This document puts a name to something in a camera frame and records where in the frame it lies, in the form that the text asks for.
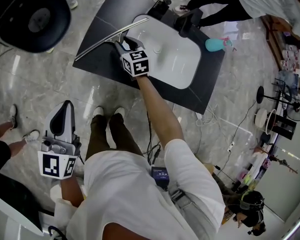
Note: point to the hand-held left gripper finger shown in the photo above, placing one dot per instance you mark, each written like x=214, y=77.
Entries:
x=50, y=124
x=73, y=129

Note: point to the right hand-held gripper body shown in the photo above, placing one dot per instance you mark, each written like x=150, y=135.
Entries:
x=137, y=64

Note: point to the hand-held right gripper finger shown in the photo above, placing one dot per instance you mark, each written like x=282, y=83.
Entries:
x=133, y=44
x=120, y=48

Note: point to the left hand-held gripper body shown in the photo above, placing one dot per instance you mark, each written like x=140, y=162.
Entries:
x=55, y=162

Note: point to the person's left forearm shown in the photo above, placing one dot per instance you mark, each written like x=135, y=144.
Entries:
x=71, y=191

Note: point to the person's right forearm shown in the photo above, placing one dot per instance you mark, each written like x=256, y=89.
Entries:
x=157, y=109

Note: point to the person's left white shoe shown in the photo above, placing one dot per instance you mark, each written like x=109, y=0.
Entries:
x=98, y=111

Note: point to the person's white shoe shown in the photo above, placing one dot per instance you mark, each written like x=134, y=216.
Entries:
x=98, y=111
x=120, y=110

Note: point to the person's olive trousers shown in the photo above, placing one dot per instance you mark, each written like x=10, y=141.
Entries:
x=110, y=134

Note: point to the white sink basin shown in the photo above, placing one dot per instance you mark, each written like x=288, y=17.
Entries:
x=175, y=59

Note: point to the black table with wooden cabinet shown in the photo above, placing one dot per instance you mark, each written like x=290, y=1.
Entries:
x=110, y=11

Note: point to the person's right white shoe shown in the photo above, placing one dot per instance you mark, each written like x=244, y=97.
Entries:
x=120, y=110

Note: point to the black faucet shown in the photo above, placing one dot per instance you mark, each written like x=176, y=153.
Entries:
x=187, y=19

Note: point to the white cabinet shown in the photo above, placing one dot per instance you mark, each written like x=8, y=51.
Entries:
x=7, y=216

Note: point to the person's white shirt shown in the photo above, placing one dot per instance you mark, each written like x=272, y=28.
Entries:
x=125, y=189

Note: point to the teal spray bottle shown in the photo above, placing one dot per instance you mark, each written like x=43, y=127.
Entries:
x=215, y=45

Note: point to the black waist device box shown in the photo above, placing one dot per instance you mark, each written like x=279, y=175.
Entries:
x=160, y=176

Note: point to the white power strip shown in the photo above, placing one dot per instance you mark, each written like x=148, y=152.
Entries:
x=230, y=146

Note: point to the wooden shelf with packets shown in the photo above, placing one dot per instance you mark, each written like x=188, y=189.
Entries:
x=287, y=51

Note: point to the black open box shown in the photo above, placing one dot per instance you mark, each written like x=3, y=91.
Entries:
x=286, y=127

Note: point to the black standing fan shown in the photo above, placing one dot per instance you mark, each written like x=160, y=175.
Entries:
x=295, y=109

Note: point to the wooden coat rack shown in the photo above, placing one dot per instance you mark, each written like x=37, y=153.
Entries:
x=275, y=159

